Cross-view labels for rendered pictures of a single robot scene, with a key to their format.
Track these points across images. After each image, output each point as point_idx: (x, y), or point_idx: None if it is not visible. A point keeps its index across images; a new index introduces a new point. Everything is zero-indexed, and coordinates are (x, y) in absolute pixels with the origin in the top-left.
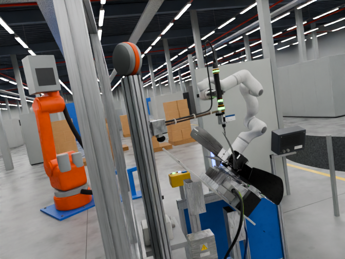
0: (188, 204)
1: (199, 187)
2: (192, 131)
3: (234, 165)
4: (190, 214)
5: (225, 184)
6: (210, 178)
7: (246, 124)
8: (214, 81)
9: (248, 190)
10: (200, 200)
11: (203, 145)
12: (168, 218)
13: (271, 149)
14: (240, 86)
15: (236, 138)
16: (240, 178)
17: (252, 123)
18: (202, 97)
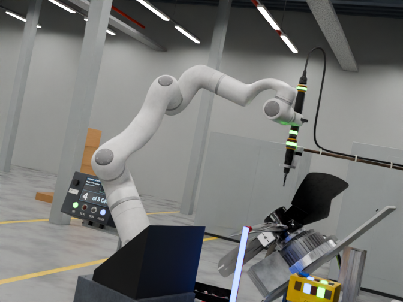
0: (356, 286)
1: (346, 255)
2: (339, 179)
3: (313, 219)
4: (354, 298)
5: (333, 237)
6: None
7: (122, 168)
8: (303, 103)
9: (325, 236)
10: (345, 272)
11: (329, 199)
12: (391, 301)
13: (108, 222)
14: (177, 87)
15: (136, 203)
16: (257, 253)
17: (126, 166)
18: (285, 116)
